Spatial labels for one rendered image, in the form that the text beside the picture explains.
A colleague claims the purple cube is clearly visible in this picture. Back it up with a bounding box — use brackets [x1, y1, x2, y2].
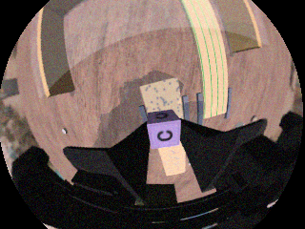
[148, 110, 180, 149]

